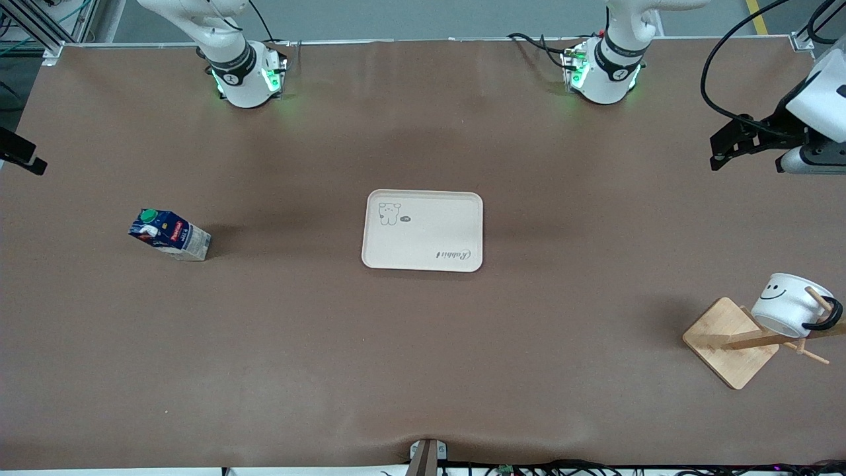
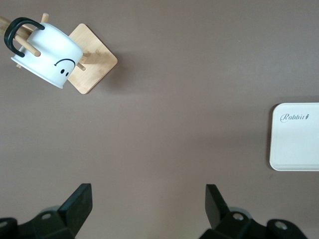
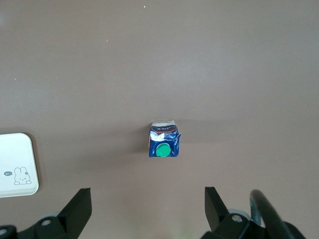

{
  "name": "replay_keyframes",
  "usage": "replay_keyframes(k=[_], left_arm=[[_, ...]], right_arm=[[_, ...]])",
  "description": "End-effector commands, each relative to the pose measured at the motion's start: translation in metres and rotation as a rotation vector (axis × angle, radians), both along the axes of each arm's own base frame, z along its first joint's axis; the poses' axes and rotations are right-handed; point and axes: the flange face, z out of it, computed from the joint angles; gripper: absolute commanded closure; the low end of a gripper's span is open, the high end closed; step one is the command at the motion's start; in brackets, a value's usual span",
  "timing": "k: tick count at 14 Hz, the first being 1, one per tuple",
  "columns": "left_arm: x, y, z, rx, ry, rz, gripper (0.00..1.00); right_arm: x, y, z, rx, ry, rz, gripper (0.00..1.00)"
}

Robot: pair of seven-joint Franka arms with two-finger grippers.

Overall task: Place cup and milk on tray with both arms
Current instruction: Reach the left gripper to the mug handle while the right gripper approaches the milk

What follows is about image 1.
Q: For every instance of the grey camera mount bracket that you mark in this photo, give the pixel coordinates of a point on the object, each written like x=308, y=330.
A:
x=426, y=457

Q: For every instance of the small green circuit board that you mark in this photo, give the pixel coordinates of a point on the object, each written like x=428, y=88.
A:
x=507, y=470

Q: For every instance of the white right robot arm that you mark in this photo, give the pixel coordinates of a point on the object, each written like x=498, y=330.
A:
x=241, y=82

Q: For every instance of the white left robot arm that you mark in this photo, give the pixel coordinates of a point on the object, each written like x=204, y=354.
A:
x=605, y=79

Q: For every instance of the white smiley face cup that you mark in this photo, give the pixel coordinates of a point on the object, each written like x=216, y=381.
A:
x=783, y=304

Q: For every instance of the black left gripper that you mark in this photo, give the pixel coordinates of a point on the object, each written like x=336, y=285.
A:
x=784, y=125

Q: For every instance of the blue white milk carton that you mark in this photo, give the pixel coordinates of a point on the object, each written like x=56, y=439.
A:
x=173, y=237

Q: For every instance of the aluminium frame rail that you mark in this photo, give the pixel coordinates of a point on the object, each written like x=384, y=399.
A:
x=33, y=23

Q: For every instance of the beige plastic tray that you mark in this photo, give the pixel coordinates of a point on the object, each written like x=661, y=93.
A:
x=423, y=231

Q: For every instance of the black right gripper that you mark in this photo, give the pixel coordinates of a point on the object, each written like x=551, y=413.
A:
x=14, y=151

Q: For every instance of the wooden cup rack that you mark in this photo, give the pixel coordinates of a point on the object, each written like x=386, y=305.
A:
x=727, y=344

